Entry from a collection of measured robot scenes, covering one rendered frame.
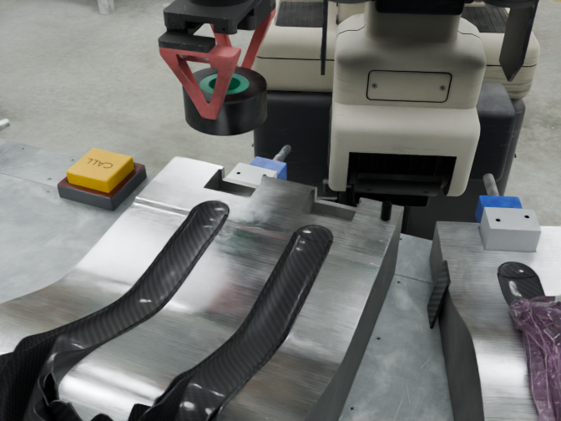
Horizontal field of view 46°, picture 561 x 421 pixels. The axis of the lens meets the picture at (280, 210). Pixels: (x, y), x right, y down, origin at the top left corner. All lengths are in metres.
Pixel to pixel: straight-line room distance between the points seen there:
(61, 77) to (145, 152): 0.78
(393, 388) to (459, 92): 0.54
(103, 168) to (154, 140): 1.70
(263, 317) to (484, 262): 0.24
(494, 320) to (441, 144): 0.48
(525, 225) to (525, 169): 1.79
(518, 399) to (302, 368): 0.16
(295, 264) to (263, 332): 0.08
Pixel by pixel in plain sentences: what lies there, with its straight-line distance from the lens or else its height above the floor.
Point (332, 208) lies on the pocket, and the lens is 0.69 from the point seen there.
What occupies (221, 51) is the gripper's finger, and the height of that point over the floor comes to 1.06.
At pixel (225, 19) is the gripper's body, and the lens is 0.55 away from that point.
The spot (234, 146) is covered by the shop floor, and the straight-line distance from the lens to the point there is 2.46.
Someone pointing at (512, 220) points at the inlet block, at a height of 0.88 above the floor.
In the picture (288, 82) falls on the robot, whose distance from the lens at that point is 1.29.
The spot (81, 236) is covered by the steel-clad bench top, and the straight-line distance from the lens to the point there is 0.80.
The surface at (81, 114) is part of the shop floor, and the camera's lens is 2.78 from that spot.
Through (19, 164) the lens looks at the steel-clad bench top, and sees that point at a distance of 0.96.
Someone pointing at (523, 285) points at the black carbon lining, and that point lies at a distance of 0.67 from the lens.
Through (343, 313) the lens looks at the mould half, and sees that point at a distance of 0.56.
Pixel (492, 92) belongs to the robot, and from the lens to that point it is 1.24.
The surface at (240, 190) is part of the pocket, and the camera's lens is 0.73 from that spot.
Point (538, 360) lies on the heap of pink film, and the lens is 0.53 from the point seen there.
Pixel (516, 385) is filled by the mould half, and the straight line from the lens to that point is 0.53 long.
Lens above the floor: 1.29
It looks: 37 degrees down
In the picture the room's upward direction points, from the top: straight up
